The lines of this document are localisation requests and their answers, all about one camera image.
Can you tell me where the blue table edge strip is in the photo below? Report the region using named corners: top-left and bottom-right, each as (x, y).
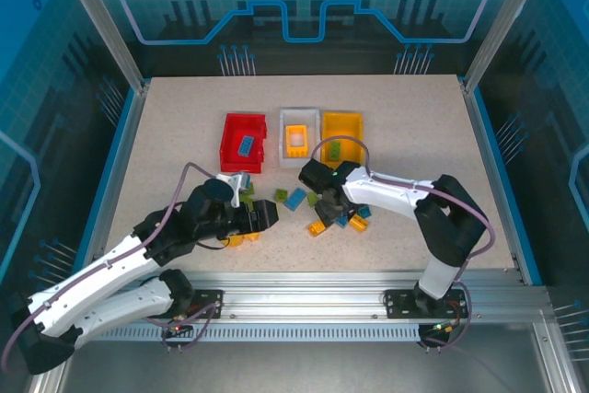
top-left (73, 88), bottom-right (139, 274)
top-left (473, 88), bottom-right (543, 284)

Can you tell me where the white plastic bin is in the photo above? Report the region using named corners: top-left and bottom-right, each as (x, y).
top-left (279, 107), bottom-right (321, 168)

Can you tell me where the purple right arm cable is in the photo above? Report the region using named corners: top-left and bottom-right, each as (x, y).
top-left (310, 136), bottom-right (496, 353)

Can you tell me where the left wrist camera, white mount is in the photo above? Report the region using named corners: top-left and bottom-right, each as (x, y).
top-left (215, 171), bottom-right (252, 208)

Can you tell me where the large hollow yellow lego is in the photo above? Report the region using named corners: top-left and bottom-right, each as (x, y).
top-left (284, 124), bottom-right (310, 159)

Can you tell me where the yellow plastic bin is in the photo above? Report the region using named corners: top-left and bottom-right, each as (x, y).
top-left (320, 110), bottom-right (365, 168)

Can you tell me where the red plastic bin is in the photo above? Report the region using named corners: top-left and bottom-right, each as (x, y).
top-left (219, 111), bottom-right (269, 174)

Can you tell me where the aluminium frame post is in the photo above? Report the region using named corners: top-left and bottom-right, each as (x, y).
top-left (50, 0), bottom-right (151, 95)
top-left (459, 0), bottom-right (556, 95)

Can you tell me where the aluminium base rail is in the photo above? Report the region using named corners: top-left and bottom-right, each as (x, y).
top-left (114, 271), bottom-right (553, 320)

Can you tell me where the slotted grey cable duct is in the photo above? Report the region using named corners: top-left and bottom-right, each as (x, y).
top-left (98, 324), bottom-right (422, 343)

